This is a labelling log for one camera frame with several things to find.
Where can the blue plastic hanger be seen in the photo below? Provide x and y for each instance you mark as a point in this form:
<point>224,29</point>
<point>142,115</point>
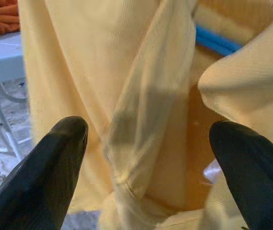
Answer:
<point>213,39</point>

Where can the yellow shirt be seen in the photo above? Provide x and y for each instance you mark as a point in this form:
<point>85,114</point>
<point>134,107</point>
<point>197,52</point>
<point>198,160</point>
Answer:
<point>90,60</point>

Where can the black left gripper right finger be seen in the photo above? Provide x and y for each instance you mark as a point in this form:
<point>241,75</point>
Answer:
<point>258,179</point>

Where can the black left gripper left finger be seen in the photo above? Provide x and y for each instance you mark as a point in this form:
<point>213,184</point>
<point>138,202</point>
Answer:
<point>35,187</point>

